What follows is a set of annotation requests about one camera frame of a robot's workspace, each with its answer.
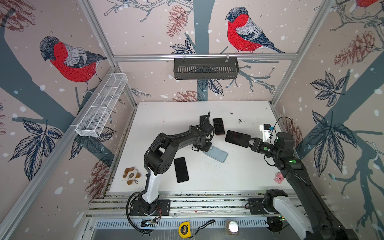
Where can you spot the yellow tape measure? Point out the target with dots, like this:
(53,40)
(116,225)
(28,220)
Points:
(185,230)

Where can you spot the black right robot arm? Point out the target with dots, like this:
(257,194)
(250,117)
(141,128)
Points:
(318,222)

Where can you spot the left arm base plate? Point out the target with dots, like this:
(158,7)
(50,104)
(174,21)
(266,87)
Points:
(139,208)

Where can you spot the light blue phone case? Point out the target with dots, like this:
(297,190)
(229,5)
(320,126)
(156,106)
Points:
(216,154)

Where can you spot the salmon pink phone case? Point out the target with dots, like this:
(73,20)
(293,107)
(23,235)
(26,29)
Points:
(219,133)

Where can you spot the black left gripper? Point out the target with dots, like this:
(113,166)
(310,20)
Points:
(207,149)

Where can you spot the small pink toy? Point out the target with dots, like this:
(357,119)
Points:
(279,178)

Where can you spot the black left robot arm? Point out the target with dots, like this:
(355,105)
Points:
(160,155)

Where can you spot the black phone case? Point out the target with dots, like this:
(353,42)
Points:
(204,118)

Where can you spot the round silver puck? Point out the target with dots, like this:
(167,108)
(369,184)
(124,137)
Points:
(232,227)

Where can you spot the small circuit board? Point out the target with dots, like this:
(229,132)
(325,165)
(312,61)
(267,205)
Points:
(148,223)

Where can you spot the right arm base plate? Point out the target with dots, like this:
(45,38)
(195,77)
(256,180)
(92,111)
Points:
(256,206)

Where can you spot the black wall basket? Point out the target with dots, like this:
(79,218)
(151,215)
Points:
(206,69)

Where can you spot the white wire mesh basket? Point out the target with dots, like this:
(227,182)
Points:
(98,114)

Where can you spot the black phone face up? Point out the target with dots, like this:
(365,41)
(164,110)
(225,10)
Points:
(181,170)

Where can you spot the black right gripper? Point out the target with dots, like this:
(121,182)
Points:
(257,145)

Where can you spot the white phone face down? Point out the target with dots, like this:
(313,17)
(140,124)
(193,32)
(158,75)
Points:
(237,138)

